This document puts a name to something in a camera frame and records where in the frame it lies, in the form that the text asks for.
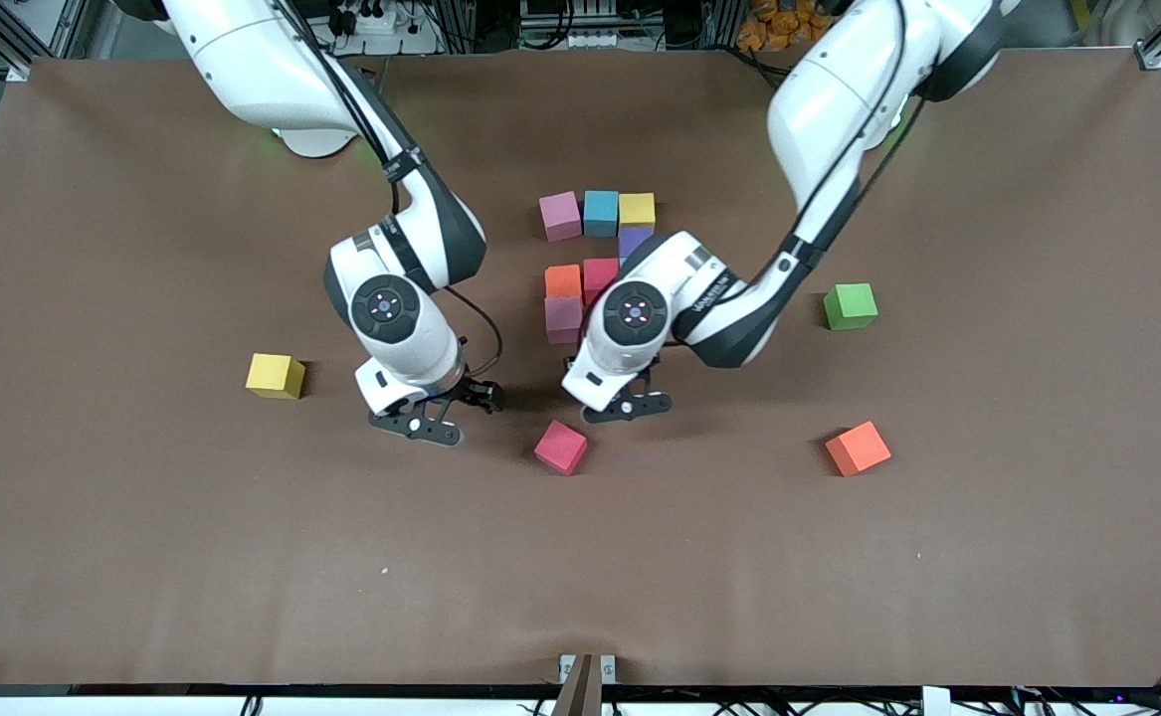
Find red foam cube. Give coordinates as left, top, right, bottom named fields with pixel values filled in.
left=583, top=258, right=622, bottom=305
left=533, top=420, right=589, bottom=476

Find pink foam cube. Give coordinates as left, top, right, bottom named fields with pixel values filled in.
left=538, top=191, right=584, bottom=244
left=544, top=295, right=586, bottom=346

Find blue foam cube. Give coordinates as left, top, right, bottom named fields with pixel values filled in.
left=583, top=190, right=620, bottom=238

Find green foam cube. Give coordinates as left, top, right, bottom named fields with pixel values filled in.
left=823, top=282, right=879, bottom=331

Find silver equipment box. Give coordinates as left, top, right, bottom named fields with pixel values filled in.
left=520, top=0, right=641, bottom=51

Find white power strip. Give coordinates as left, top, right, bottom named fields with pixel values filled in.
left=326, top=0, right=442, bottom=56

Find orange snack bag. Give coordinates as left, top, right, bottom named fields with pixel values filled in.
left=736, top=0, right=840, bottom=53

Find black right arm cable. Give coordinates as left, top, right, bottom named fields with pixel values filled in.
left=446, top=286, right=504, bottom=381

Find small metal bracket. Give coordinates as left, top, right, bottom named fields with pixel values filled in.
left=559, top=653, right=618, bottom=685

